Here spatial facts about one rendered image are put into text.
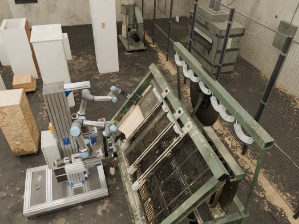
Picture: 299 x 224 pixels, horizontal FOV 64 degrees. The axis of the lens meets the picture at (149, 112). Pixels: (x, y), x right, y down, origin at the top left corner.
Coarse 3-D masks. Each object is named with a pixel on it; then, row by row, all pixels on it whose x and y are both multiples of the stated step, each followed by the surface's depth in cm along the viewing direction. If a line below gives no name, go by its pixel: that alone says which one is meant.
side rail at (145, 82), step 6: (150, 72) 384; (144, 78) 392; (150, 78) 391; (144, 84) 395; (138, 90) 399; (132, 96) 403; (126, 102) 408; (132, 102) 410; (120, 108) 417; (126, 108) 415; (120, 114) 419
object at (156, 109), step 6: (168, 90) 323; (162, 96) 327; (162, 102) 332; (156, 108) 336; (150, 114) 340; (144, 120) 347; (138, 126) 352; (144, 126) 350; (132, 132) 358; (138, 132) 354; (132, 138) 358; (126, 144) 362
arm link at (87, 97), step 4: (84, 96) 349; (88, 96) 347; (92, 96) 349; (96, 96) 353; (100, 96) 356; (104, 96) 359; (108, 96) 362; (112, 96) 365; (88, 100) 349; (92, 100) 350; (96, 100) 354; (100, 100) 357; (104, 100) 360; (108, 100) 363; (112, 100) 365; (116, 100) 367
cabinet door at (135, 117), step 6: (138, 108) 379; (132, 114) 387; (138, 114) 373; (126, 120) 393; (132, 120) 381; (138, 120) 367; (120, 126) 402; (126, 126) 387; (132, 126) 375; (126, 132) 381
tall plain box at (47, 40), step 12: (48, 24) 539; (60, 24) 541; (36, 36) 484; (48, 36) 486; (60, 36) 488; (36, 48) 478; (48, 48) 486; (60, 48) 493; (48, 60) 500; (60, 60) 508; (48, 72) 516; (60, 72) 524; (72, 96) 569
